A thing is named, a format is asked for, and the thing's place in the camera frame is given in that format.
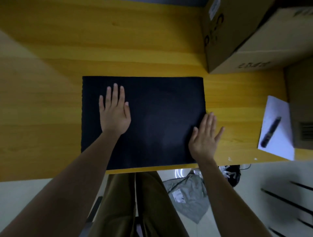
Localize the person's right hand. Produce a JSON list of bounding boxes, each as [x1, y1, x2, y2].
[[188, 112, 225, 162]]

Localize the person's left hand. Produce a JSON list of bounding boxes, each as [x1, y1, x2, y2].
[[99, 83, 132, 135]]

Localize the person's right forearm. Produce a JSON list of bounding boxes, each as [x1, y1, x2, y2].
[[195, 156, 272, 237]]

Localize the person's left forearm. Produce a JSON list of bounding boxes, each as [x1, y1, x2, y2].
[[0, 129, 123, 237]]

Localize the black rectangular mat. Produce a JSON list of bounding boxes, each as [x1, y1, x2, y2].
[[81, 76, 208, 171]]

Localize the black marker pen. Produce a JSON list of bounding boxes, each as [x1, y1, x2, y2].
[[260, 116, 282, 148]]

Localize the grey plastic mailing bag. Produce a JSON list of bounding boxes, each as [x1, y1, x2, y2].
[[163, 170, 209, 224]]

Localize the white paper sheet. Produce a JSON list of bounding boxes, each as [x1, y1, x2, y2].
[[258, 95, 295, 161]]

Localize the olive trousers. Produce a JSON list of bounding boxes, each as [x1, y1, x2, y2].
[[88, 171, 189, 237]]

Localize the cardboard box with barcode label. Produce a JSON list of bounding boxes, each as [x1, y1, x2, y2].
[[284, 58, 313, 150]]

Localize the large brown cardboard box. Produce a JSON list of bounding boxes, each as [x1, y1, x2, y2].
[[201, 0, 313, 75]]

